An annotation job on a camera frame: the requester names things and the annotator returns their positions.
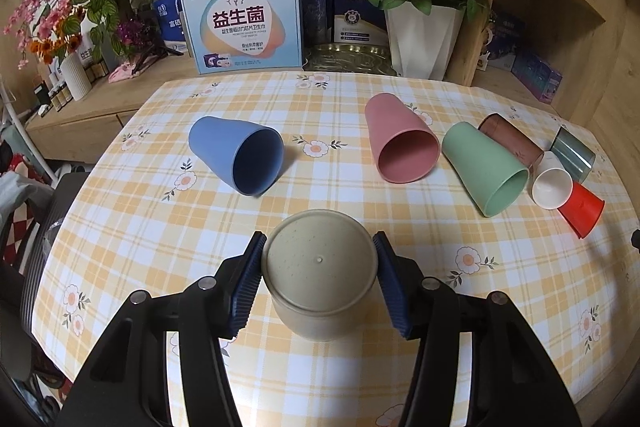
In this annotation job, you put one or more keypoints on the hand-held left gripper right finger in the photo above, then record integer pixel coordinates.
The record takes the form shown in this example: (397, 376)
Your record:
(395, 287)

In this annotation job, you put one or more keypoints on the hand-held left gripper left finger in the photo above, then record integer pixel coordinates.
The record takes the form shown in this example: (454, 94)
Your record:
(246, 284)

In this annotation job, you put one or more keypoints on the beige speckled cup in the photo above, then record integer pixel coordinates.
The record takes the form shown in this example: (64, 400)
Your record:
(320, 267)

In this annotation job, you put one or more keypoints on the blue cup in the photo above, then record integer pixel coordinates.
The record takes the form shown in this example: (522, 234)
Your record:
(235, 154)

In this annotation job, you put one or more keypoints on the green cup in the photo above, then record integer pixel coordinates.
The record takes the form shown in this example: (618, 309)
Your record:
(482, 172)

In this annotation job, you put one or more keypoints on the pink cup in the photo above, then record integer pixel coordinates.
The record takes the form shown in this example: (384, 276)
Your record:
(397, 142)

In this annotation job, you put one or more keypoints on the white cup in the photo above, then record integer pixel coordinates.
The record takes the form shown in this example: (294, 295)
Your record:
(550, 184)

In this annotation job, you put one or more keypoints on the brown translucent cup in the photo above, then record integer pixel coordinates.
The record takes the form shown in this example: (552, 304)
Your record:
(510, 139)

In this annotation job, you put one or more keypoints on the red cup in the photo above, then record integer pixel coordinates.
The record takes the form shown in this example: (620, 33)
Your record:
(582, 209)

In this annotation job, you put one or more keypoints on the grey-green translucent cup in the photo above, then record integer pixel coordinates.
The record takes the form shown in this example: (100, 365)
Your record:
(575, 154)

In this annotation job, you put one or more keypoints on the black office chair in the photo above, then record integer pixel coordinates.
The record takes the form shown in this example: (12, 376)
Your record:
(40, 252)

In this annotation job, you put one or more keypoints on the gold patterned tray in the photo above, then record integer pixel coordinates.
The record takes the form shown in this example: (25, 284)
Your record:
(350, 59)

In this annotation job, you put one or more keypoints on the wooden sideboard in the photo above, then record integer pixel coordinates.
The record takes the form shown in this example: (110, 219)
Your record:
(100, 99)

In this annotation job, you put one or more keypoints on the white faceted flower pot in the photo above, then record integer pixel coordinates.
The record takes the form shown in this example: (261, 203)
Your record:
(425, 39)

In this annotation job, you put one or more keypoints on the purple small box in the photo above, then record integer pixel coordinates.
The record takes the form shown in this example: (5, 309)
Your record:
(537, 74)

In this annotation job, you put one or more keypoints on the light blue product box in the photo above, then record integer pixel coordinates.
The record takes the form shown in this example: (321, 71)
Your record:
(245, 24)

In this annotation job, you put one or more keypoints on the dark blue gift box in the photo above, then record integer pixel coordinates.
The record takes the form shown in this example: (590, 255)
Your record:
(357, 19)

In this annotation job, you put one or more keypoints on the white ribbed vase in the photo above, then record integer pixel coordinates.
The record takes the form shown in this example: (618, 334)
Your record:
(75, 74)

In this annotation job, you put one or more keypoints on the blue white package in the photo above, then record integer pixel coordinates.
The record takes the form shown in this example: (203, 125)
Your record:
(170, 22)

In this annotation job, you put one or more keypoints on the wooden shelf unit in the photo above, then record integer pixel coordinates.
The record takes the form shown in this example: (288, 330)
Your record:
(565, 7)

